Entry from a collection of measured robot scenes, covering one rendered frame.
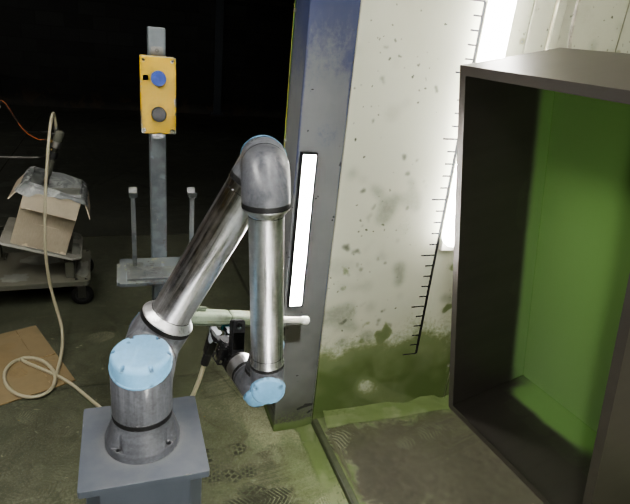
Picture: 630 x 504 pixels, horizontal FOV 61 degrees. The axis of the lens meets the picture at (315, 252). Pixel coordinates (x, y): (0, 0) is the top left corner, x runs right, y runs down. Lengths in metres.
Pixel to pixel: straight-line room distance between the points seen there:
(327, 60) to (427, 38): 0.39
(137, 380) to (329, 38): 1.26
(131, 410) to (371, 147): 1.25
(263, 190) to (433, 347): 1.61
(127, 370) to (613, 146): 1.39
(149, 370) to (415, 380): 1.60
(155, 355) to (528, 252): 1.25
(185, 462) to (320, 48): 1.35
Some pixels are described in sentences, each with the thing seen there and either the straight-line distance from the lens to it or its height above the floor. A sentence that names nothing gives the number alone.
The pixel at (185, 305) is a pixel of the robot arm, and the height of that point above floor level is 0.98.
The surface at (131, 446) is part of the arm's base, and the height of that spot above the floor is 0.69.
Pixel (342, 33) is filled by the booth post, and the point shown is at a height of 1.68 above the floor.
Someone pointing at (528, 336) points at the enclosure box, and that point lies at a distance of 2.17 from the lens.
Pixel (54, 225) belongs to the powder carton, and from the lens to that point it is 3.41.
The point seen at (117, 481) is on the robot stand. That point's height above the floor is 0.64.
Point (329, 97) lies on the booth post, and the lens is 1.98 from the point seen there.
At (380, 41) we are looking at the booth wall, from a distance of 2.03.
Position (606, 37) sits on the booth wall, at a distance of 2.62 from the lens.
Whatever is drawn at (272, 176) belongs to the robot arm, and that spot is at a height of 1.37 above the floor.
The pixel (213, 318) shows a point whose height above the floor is 0.77.
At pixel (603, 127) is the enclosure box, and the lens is 1.71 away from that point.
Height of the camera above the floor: 1.68
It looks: 22 degrees down
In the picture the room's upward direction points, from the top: 6 degrees clockwise
